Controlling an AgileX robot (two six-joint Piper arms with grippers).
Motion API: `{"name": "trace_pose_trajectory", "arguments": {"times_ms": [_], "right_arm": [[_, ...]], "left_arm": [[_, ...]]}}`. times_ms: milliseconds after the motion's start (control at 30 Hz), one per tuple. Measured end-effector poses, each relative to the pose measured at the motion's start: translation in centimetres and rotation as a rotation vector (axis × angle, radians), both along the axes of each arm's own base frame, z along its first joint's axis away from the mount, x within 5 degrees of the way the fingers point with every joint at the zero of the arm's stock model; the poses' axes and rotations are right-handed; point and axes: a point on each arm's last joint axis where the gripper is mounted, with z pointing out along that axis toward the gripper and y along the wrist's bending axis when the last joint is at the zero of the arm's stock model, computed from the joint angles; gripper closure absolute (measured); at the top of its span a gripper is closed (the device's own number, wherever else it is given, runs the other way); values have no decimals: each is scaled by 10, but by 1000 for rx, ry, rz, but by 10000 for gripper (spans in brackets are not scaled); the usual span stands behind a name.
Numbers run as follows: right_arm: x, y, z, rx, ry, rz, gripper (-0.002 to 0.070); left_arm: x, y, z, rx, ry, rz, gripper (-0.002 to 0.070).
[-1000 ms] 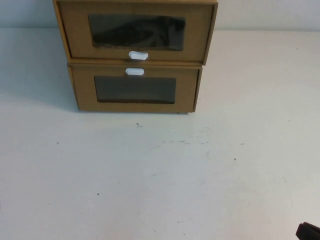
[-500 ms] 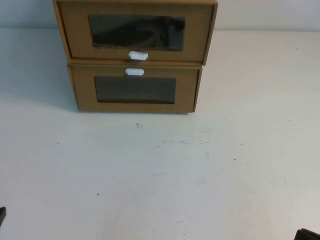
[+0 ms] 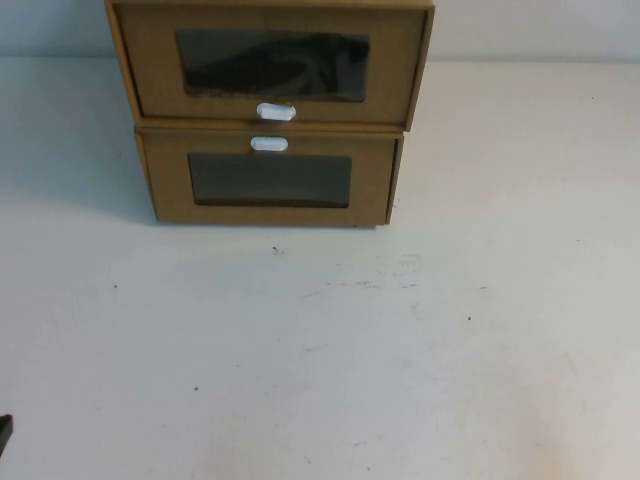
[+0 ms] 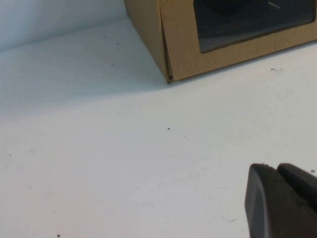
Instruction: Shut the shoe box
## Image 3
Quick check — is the white plastic drawer handle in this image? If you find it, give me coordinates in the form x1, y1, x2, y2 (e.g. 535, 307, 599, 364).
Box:
255, 101, 298, 122
249, 135, 291, 153

